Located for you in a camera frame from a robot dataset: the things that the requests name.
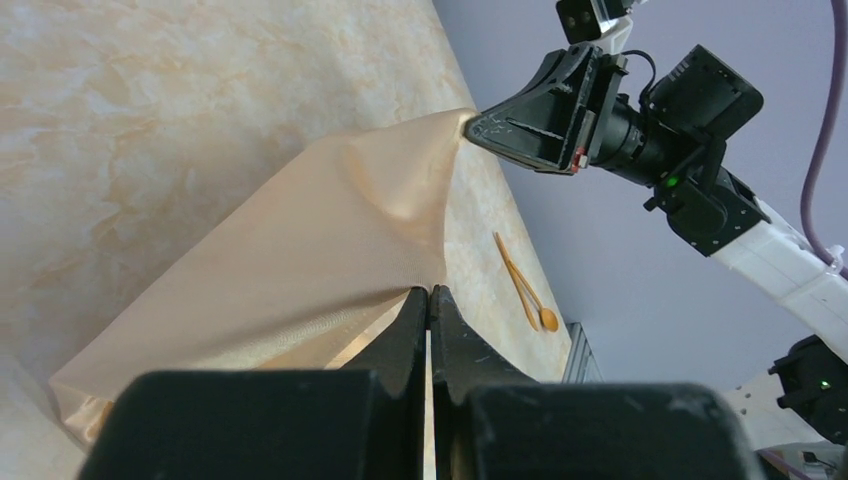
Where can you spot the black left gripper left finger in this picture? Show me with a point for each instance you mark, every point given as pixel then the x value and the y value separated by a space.
pixel 364 420

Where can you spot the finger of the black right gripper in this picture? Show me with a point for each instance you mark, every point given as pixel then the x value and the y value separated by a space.
pixel 541 128

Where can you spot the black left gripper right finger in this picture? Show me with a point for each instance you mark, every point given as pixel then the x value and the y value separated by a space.
pixel 492 421

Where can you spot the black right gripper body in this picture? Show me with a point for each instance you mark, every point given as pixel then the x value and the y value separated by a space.
pixel 674 144

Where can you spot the orange cloth napkin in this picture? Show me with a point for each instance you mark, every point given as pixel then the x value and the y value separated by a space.
pixel 334 240

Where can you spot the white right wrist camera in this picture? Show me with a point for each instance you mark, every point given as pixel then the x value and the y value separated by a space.
pixel 604 23

